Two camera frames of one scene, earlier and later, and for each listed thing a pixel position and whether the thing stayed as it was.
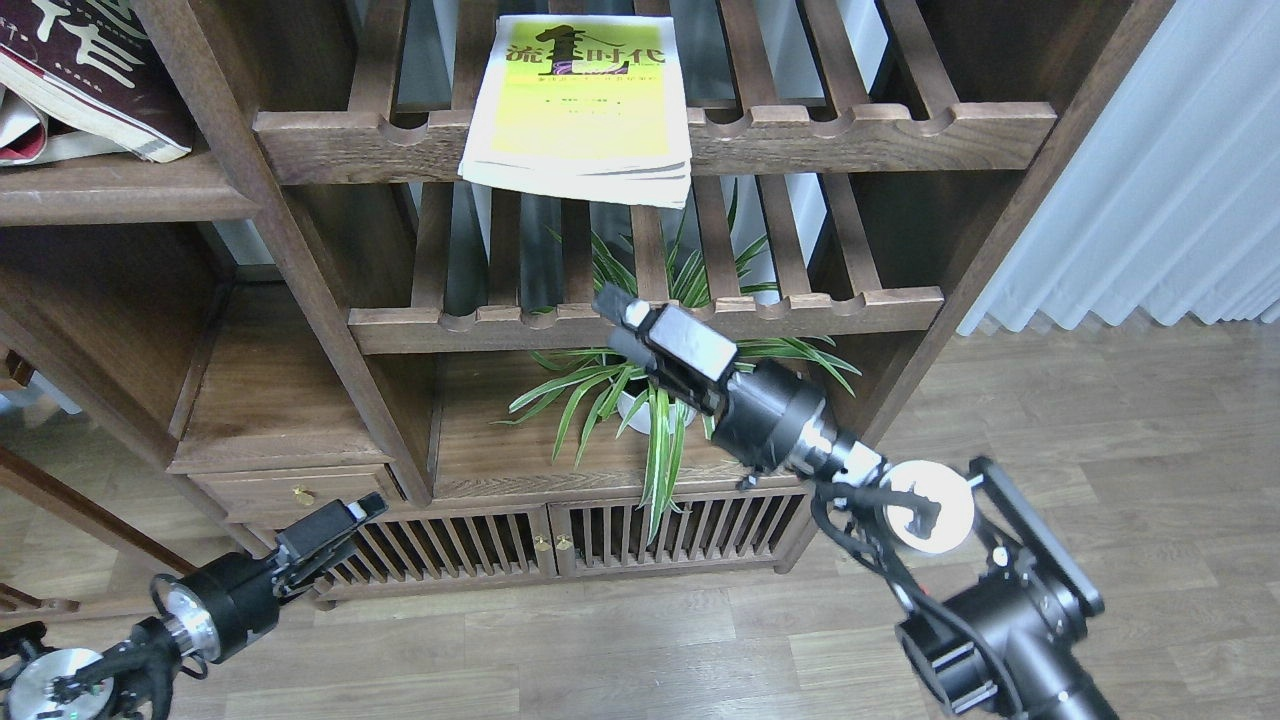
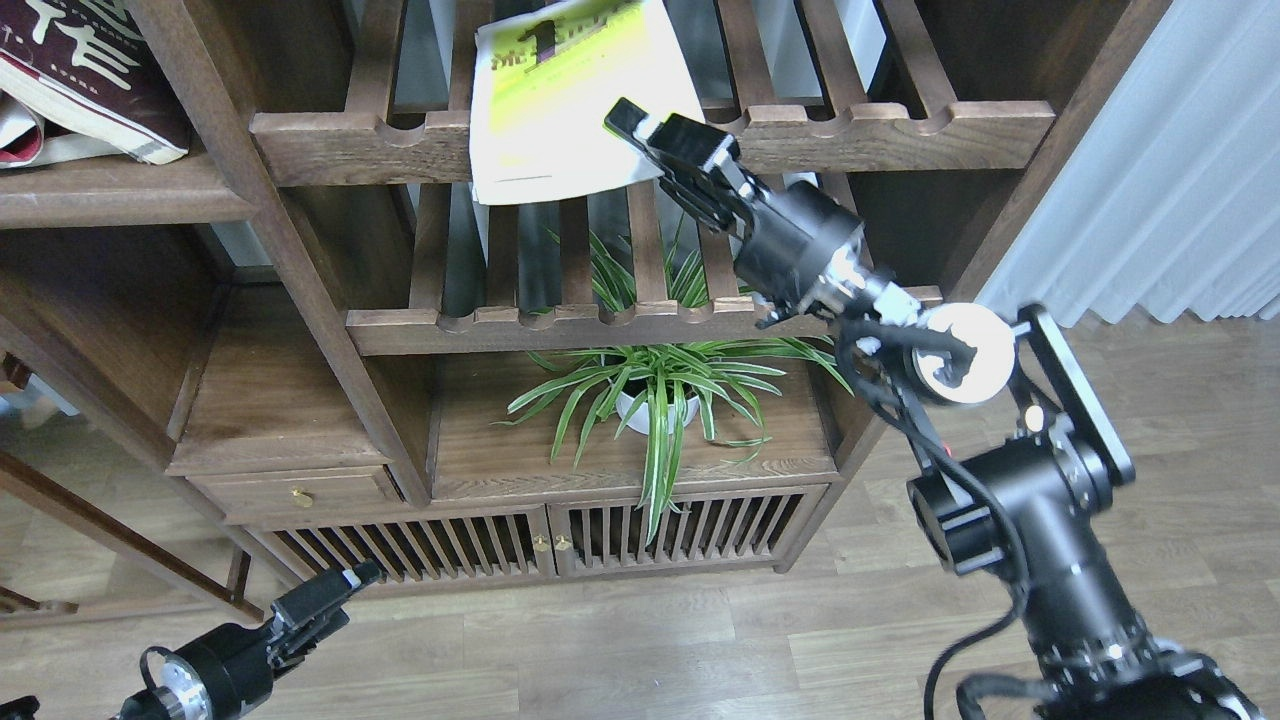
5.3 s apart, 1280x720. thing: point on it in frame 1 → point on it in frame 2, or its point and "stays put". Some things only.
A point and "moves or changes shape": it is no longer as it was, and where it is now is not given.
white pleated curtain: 1173,199 stays put
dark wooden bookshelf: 315,305 stays put
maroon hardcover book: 100,65 stays put
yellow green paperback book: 590,108 moves or changes shape
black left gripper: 224,604 → 235,666
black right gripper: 763,413 → 798,245
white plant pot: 640,421 stays put
